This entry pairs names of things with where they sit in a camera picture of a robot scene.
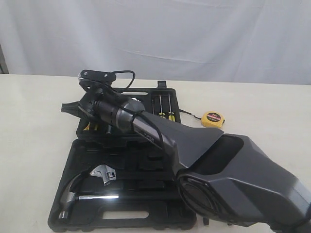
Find right yellow black screwdriver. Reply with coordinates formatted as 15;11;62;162
168;94;175;121

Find yellow tape measure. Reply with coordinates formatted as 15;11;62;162
178;109;225;128

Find middle yellow black screwdriver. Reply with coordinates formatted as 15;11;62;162
159;95;166;118

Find clear tester screwdriver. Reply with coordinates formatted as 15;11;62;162
106;125;112;134

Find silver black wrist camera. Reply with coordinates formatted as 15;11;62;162
78;69;116;85

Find black plastic tool case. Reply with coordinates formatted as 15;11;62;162
47;80;197;232

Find adjustable wrench black handle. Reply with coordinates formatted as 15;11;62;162
89;164;179;186

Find steel claw hammer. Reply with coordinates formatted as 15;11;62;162
57;172;180;221

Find orange black combination pliers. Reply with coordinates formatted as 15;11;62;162
202;217;233;227

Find yellow utility knife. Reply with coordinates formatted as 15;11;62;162
83;122;99;131

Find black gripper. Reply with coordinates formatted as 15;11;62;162
61;84;107;129

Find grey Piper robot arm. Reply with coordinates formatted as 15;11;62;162
61;85;311;233

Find white backdrop cloth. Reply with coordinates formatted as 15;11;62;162
0;0;311;85

